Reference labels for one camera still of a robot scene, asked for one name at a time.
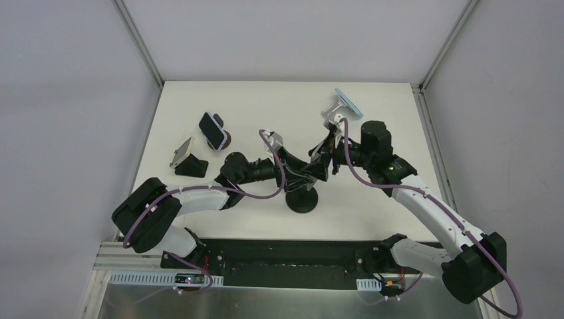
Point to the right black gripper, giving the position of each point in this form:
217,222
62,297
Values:
333,147

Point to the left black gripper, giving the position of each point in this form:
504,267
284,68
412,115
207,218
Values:
282,157

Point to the black gooseneck phone stand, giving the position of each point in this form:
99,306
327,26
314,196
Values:
301,199

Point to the light blue cased phone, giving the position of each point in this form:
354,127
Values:
347,103

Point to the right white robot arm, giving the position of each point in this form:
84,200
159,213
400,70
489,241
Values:
469,262

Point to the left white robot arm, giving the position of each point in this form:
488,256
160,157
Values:
146,217

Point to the silver metal phone stand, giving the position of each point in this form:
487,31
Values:
336,108

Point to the round wooden base stand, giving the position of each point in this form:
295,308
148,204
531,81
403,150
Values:
227,138

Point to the lilac cased phone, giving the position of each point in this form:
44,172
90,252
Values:
210,130

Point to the black folding phone stand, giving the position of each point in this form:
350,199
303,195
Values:
192,167

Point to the cream cased phone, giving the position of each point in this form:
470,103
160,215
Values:
182,152

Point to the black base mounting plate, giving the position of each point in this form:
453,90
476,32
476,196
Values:
331,265

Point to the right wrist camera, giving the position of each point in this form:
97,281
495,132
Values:
337,120

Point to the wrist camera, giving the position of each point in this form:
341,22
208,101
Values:
337,120
274,142

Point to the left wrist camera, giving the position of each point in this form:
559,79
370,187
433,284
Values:
274,142

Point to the right white cable duct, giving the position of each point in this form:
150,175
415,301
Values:
368,285

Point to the white cable duct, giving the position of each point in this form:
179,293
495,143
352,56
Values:
152,278
368,285

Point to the left white cable duct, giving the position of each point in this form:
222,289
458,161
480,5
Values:
152,278

